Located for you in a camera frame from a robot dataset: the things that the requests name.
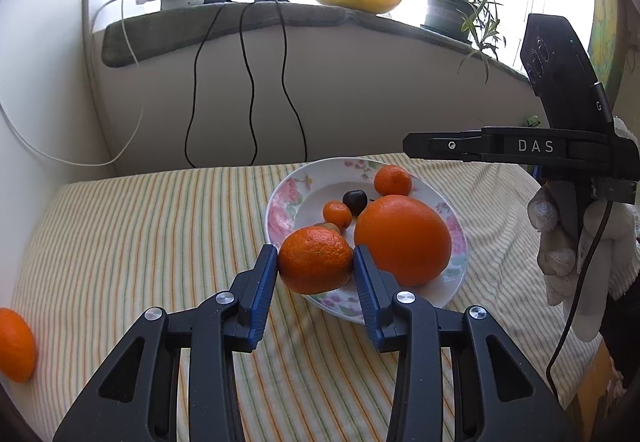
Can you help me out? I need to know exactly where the yellow green wall poster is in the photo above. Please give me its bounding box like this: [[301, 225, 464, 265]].
[[587, 0, 628, 92]]

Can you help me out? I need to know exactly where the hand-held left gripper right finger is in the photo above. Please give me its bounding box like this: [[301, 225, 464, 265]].
[[352, 246, 576, 442]]

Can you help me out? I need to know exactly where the white cable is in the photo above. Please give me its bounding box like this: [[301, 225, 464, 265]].
[[0, 0, 147, 167]]

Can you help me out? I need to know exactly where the floral white plate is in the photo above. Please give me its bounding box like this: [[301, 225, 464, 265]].
[[265, 158, 470, 325]]

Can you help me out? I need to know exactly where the large mandarin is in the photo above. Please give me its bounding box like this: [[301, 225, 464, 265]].
[[0, 308, 37, 383], [277, 226, 355, 295]]

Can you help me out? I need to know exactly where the striped bed sheet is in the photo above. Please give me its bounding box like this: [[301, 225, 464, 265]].
[[10, 154, 616, 442]]

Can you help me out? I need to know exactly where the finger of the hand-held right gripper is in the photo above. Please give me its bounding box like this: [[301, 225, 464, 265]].
[[402, 131, 483, 163]]

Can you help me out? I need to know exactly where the person's right hand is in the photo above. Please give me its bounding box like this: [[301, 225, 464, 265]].
[[527, 182, 640, 343]]

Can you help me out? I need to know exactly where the grey windowsill mat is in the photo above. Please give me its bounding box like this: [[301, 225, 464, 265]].
[[101, 2, 533, 82]]

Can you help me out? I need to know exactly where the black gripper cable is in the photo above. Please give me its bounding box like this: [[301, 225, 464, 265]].
[[546, 199, 608, 403]]

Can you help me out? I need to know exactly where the potted spider plant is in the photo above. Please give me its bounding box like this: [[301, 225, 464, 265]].
[[395, 0, 506, 82]]

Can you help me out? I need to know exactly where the small mandarin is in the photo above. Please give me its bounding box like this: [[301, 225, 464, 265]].
[[323, 202, 353, 231]]

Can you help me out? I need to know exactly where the medium mandarin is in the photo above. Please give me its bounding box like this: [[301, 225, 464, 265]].
[[374, 165, 413, 197]]

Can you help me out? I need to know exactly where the large orange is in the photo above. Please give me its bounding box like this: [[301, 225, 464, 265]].
[[353, 195, 453, 287]]

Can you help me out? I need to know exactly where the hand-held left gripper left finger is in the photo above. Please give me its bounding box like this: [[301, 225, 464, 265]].
[[52, 244, 278, 442]]

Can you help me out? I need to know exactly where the small dark fruit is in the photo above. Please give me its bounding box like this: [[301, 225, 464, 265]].
[[342, 190, 368, 217]]

